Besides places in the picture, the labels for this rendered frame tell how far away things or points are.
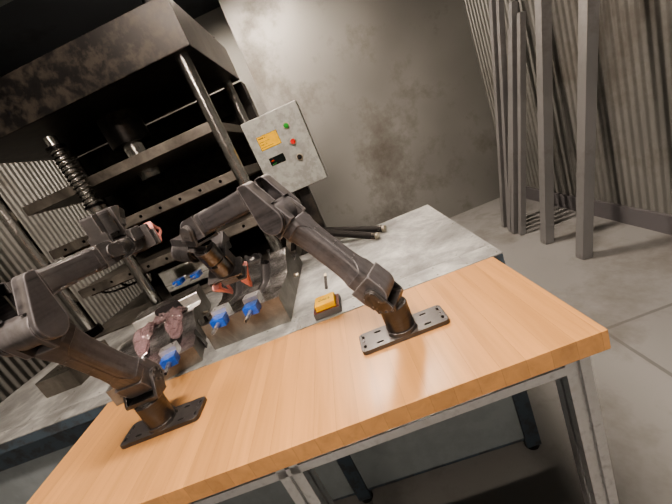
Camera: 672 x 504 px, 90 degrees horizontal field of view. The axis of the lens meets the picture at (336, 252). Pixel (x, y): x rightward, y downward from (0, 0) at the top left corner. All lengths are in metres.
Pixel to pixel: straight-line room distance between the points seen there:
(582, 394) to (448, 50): 3.36
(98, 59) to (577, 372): 1.93
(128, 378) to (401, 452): 0.92
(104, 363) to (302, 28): 3.24
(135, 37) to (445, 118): 2.75
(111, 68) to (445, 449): 2.00
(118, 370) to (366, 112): 3.11
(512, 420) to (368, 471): 0.53
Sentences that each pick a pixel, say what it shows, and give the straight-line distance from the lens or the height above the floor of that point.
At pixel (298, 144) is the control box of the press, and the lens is 1.77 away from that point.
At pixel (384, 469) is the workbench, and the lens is 1.43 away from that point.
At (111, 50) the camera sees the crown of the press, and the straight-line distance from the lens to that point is 1.88.
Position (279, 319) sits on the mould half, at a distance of 1.04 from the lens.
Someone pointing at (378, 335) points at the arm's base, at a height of 0.81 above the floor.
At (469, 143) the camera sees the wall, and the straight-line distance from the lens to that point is 3.81.
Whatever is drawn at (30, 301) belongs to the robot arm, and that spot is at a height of 1.19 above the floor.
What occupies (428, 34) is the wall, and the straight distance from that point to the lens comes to 3.77.
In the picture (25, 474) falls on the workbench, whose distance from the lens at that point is 1.76.
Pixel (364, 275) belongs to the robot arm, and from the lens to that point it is 0.69.
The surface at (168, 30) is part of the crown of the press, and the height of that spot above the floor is 1.88.
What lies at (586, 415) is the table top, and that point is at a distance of 0.83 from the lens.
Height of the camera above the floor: 1.23
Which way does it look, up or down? 17 degrees down
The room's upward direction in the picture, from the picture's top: 24 degrees counter-clockwise
